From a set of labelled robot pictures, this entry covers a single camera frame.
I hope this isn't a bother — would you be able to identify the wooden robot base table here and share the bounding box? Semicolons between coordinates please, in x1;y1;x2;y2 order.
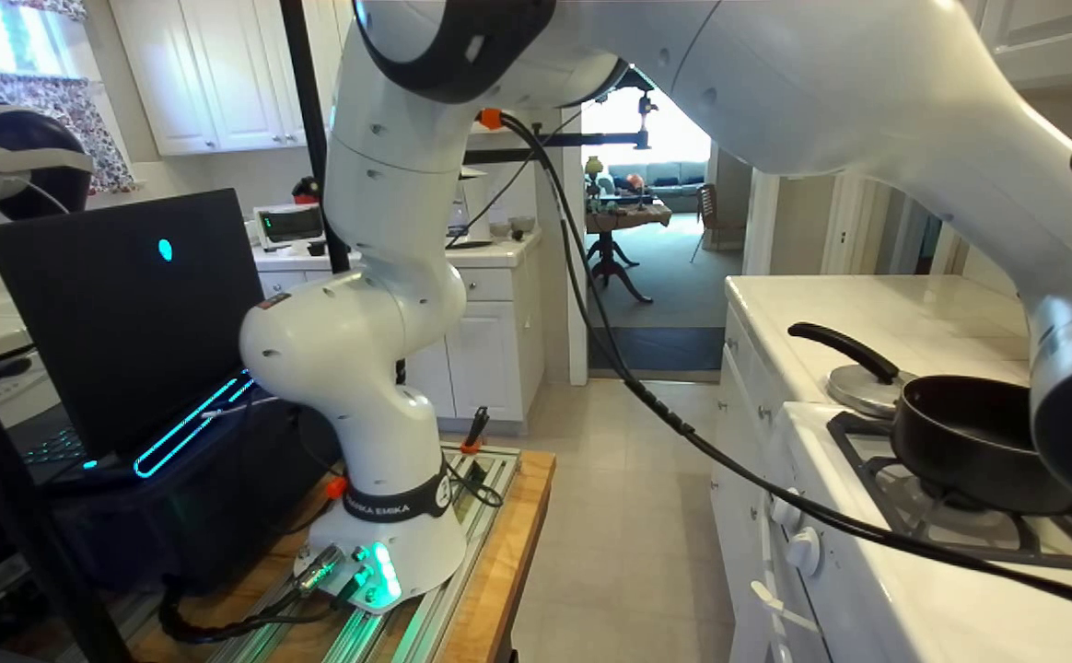
130;445;555;663

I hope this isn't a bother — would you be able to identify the black saucepan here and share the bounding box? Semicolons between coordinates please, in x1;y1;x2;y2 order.
790;321;1072;514

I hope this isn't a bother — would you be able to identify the white gas stove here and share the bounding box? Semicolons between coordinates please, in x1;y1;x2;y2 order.
711;397;1072;663

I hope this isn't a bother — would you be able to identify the white stove knob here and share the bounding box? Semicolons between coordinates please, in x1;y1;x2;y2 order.
784;528;825;573
771;496;804;532

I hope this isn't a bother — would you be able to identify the black laptop with cyan lights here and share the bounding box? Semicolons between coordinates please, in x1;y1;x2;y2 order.
0;186;260;483

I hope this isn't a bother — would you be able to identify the black stove grate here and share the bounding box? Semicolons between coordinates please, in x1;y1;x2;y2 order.
825;411;1072;572

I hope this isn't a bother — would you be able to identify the dark wooden pedestal table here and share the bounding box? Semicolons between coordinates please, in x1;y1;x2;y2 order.
585;194;669;304

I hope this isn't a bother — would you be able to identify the black camera stand pole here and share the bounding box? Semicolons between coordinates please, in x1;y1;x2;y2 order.
278;0;351;273

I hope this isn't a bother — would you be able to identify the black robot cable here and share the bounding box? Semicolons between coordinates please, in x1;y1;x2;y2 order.
475;105;1072;627

